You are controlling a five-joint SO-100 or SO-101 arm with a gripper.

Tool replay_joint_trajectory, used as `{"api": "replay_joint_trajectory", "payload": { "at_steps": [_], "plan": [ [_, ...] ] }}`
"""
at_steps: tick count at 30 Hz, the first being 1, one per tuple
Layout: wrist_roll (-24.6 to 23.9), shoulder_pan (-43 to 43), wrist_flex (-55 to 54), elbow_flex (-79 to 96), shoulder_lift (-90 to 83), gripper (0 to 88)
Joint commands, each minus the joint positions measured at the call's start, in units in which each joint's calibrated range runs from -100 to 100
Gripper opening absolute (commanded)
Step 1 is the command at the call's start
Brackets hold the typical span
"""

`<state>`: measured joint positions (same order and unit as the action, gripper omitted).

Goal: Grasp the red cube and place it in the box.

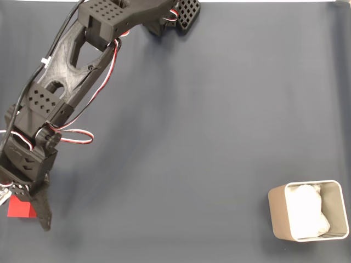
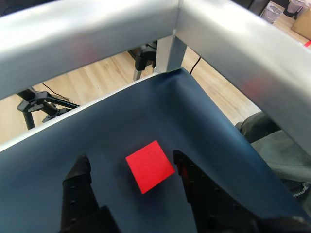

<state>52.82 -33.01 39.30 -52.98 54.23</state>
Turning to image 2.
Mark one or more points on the grey-green fabric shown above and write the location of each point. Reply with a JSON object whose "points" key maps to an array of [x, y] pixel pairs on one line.
{"points": [[284, 155]]}

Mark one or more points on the dark table mat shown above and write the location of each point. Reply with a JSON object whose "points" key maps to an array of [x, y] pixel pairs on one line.
{"points": [[158, 109]]}

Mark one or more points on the black stand with silver leg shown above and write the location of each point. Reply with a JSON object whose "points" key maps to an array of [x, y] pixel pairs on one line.
{"points": [[144, 58]]}

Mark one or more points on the red cube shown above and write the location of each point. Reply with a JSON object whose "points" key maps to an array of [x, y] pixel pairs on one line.
{"points": [[150, 167]]}

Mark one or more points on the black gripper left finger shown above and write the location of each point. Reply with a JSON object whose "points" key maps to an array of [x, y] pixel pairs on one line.
{"points": [[77, 194]]}

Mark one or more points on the aluminium frame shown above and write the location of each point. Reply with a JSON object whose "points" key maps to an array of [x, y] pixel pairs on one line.
{"points": [[73, 36]]}

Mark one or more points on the dark olive fabric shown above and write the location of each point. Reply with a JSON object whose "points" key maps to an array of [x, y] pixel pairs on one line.
{"points": [[257, 126]]}

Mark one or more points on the waste bin with plastic bag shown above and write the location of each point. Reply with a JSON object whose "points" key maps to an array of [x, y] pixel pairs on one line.
{"points": [[274, 12]]}

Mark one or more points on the black tripod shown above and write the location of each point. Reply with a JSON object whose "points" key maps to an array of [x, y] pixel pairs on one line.
{"points": [[36, 102]]}

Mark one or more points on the cardboard box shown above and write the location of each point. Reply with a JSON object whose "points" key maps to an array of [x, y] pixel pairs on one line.
{"points": [[302, 25]]}

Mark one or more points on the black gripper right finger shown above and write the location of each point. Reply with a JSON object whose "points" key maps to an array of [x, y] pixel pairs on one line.
{"points": [[211, 206]]}

